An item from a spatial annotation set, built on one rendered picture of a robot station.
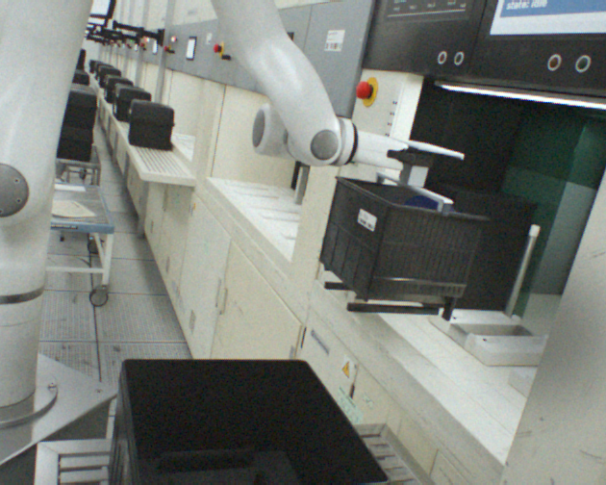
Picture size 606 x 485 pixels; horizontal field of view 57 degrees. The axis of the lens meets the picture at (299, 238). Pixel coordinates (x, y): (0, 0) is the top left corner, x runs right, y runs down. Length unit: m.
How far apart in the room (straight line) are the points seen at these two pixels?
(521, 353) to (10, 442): 0.95
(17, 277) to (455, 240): 0.72
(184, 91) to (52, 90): 3.30
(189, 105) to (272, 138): 3.26
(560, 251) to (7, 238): 1.52
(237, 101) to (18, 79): 1.88
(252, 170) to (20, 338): 1.92
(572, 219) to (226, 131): 1.53
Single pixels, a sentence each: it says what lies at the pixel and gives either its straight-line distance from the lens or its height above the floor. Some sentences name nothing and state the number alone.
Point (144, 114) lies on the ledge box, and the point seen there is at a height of 1.00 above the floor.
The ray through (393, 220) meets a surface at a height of 1.15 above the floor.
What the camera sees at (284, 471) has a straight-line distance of 0.92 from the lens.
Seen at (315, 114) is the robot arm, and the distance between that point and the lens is 0.84.
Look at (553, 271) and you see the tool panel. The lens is 1.91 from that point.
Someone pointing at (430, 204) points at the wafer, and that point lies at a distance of 1.10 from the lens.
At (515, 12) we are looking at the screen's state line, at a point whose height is 1.50.
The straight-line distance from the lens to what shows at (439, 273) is 1.04.
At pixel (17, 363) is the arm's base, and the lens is 0.97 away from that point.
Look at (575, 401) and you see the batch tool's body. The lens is 0.75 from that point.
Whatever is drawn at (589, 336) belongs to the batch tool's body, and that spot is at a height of 1.12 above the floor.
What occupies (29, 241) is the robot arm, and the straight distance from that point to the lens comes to 0.94.
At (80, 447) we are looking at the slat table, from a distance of 0.94.
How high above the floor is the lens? 1.32
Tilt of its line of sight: 15 degrees down
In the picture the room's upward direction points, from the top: 12 degrees clockwise
